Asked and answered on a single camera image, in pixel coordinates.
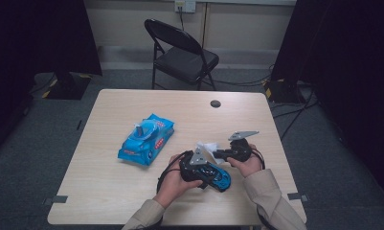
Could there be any black folding chair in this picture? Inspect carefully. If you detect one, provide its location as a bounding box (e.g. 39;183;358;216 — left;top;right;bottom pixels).
144;18;220;91

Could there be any white wet wipe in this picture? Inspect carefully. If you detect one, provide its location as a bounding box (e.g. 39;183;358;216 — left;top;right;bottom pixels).
196;141;226;166

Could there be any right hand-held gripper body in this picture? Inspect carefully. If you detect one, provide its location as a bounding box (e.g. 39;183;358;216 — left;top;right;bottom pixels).
227;130;260;163

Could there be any blue toy car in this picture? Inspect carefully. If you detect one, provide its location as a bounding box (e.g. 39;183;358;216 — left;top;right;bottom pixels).
192;161;232;194

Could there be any left hand-held gripper cable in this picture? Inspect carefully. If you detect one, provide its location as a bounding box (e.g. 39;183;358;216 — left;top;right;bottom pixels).
155;149;193;195

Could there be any person's left hand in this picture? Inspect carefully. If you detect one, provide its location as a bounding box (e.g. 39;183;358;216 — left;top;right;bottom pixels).
152;154;204;209

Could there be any black curtain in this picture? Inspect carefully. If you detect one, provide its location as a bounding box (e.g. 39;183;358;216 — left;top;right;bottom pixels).
270;0;384;205
0;0;102;161

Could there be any black floor cable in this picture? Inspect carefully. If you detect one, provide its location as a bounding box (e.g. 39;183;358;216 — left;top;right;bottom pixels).
279;89;317;142
29;73;57;96
208;63;274;88

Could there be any hand-held gripper cable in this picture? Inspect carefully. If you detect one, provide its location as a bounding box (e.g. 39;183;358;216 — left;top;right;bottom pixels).
155;149;193;195
251;148;266;171

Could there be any blue wet wipes pack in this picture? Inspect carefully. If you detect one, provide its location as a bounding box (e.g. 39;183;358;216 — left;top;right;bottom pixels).
117;113;175;167

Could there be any right hand-held gripper cable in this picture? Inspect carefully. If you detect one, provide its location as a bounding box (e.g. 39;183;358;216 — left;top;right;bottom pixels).
251;148;266;171

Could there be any white wall power outlet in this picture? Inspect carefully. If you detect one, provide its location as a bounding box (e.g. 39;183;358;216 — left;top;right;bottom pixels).
174;0;197;13

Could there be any grey tape strip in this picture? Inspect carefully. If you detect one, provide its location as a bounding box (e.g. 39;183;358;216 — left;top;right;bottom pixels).
287;192;309;203
42;195;69;206

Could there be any black stand base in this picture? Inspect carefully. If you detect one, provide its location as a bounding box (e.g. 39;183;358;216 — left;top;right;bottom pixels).
45;72;92;101
263;78;305;104

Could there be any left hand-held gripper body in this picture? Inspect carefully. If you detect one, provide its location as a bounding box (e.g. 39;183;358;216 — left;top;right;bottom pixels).
178;147;209;184

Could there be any black plug cable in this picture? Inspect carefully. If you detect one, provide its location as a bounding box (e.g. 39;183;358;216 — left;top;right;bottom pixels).
178;6;185;32

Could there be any person's right hand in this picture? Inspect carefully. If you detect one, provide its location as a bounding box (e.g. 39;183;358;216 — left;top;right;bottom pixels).
227;145;264;178

